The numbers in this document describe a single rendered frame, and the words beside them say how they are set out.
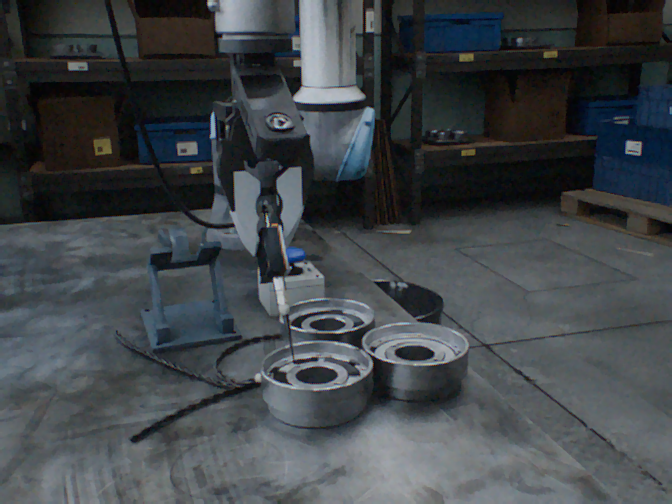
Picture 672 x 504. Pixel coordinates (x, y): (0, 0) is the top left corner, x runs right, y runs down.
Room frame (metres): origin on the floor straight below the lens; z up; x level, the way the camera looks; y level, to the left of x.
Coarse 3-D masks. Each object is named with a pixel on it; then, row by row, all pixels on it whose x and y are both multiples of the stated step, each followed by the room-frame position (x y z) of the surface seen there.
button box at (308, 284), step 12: (300, 264) 0.94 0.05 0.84; (288, 276) 0.89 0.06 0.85; (300, 276) 0.89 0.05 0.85; (312, 276) 0.89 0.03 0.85; (264, 288) 0.89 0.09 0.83; (288, 288) 0.87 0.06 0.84; (300, 288) 0.88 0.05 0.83; (312, 288) 0.88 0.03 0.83; (264, 300) 0.90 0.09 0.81; (276, 300) 0.87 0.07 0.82; (300, 300) 0.88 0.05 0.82; (276, 312) 0.87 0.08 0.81
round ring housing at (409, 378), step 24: (384, 336) 0.73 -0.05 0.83; (408, 336) 0.73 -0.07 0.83; (432, 336) 0.73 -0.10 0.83; (456, 336) 0.71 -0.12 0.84; (384, 360) 0.65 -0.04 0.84; (408, 360) 0.67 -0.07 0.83; (432, 360) 0.67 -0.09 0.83; (456, 360) 0.65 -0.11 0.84; (384, 384) 0.65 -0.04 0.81; (408, 384) 0.64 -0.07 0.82; (432, 384) 0.64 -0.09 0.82; (456, 384) 0.66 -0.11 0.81
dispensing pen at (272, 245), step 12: (264, 204) 0.75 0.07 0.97; (264, 216) 0.75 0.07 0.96; (264, 228) 0.72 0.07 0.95; (276, 228) 0.72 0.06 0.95; (264, 240) 0.71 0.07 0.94; (276, 240) 0.72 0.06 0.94; (264, 252) 0.71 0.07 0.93; (276, 252) 0.71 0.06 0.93; (264, 264) 0.71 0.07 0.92; (276, 264) 0.70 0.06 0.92; (264, 276) 0.71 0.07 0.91; (276, 276) 0.71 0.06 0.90; (276, 288) 0.70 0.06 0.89; (288, 300) 0.70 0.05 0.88; (288, 312) 0.69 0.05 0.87; (288, 324) 0.69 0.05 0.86; (288, 336) 0.68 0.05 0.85
